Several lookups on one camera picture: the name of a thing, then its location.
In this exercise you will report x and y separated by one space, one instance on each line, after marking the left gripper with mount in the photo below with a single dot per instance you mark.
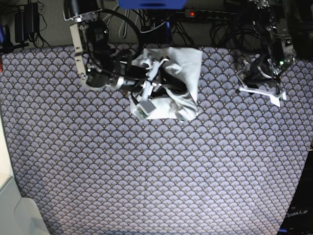
275 98

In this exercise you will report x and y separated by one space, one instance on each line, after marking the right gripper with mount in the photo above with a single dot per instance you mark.
156 83

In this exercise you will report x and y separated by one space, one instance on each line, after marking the white T-shirt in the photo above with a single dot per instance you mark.
185 64

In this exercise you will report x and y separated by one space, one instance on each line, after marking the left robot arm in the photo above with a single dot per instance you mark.
263 75

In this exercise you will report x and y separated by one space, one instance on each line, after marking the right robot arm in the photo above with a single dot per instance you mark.
140 74

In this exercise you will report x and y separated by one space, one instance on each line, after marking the black power strip red light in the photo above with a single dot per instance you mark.
209 15

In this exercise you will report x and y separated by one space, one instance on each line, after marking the blue box overhead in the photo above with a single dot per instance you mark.
152 4

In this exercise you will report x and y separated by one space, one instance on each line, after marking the patterned grey table cloth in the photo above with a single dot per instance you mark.
94 169

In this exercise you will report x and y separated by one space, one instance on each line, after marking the black power adapter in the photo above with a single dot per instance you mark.
27 23

